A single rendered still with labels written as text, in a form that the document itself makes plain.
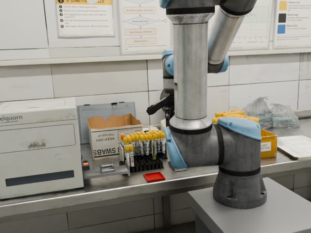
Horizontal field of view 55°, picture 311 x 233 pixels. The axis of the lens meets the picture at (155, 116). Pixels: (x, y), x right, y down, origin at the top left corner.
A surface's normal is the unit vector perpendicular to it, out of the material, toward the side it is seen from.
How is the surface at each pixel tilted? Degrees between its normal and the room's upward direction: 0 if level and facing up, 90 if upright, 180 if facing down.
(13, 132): 90
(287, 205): 1
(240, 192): 72
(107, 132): 98
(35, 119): 89
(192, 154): 98
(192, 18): 143
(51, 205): 90
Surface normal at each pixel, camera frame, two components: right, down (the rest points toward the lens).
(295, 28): 0.32, 0.23
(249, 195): 0.05, -0.12
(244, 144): 0.04, 0.16
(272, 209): -0.06, -0.98
